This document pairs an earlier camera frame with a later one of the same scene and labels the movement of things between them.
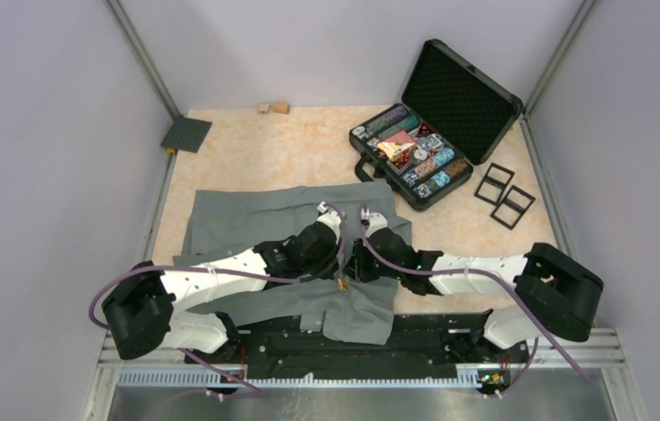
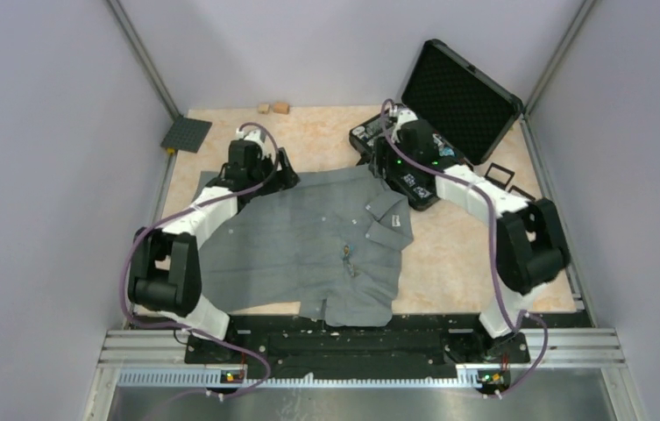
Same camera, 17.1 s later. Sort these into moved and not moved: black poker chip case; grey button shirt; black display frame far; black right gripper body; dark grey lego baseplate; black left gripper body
Moved: black right gripper body; black left gripper body; grey button shirt
Not moved: dark grey lego baseplate; black poker chip case; black display frame far
